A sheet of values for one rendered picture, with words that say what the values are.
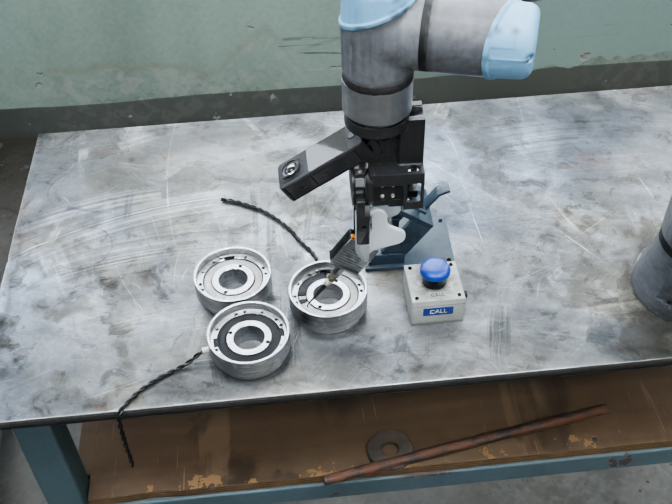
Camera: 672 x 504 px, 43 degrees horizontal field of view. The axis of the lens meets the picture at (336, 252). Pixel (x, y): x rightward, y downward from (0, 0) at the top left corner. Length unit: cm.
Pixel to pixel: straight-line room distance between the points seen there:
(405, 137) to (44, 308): 57
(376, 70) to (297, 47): 191
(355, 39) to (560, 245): 55
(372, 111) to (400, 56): 7
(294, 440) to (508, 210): 48
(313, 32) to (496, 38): 193
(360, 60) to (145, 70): 199
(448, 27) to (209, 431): 77
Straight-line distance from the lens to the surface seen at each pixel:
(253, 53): 277
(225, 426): 137
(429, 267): 112
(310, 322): 112
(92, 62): 282
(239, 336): 113
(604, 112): 157
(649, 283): 121
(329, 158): 95
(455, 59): 85
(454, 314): 115
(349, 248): 105
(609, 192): 140
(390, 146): 95
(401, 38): 85
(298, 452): 133
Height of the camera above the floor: 166
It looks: 44 degrees down
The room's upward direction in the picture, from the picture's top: 2 degrees counter-clockwise
